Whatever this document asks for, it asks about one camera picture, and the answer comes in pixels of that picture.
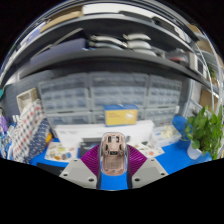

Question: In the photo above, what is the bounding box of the dark wall shelf unit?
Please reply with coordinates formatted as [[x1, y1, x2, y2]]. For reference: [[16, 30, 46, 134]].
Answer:
[[0, 4, 221, 91]]

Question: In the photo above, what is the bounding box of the yellow and blue box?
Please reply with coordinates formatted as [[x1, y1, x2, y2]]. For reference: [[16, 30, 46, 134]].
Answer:
[[103, 103, 139, 127]]

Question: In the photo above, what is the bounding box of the clear plastic parts box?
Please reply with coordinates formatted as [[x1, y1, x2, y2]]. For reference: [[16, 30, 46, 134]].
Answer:
[[151, 124, 183, 148]]

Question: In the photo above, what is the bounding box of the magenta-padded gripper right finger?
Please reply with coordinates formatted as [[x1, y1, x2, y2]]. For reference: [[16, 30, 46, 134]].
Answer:
[[125, 144, 169, 190]]

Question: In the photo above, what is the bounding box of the beige woven basket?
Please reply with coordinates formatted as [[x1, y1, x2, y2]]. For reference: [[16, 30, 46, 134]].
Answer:
[[16, 87, 39, 114]]

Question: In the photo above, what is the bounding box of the red blue checkered cloth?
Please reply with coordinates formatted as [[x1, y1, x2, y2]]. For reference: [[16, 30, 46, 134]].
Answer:
[[11, 99, 46, 164]]

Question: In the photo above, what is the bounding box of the green plant in white pot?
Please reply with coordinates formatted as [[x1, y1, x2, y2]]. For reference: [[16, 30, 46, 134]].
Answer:
[[181, 104, 224, 160]]

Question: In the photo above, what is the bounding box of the pink translucent computer mouse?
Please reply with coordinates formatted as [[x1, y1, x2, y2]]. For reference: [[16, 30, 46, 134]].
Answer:
[[100, 132, 129, 177]]

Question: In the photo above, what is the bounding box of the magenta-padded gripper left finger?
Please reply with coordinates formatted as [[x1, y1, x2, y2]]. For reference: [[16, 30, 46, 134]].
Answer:
[[59, 143, 104, 190]]

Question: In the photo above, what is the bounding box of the long white cardboard box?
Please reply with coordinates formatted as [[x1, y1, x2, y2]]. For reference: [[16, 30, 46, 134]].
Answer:
[[54, 119, 156, 149]]

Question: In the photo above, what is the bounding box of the colourful sticker sheet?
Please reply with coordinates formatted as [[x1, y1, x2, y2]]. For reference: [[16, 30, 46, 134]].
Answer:
[[134, 139, 165, 158], [44, 141, 79, 163]]

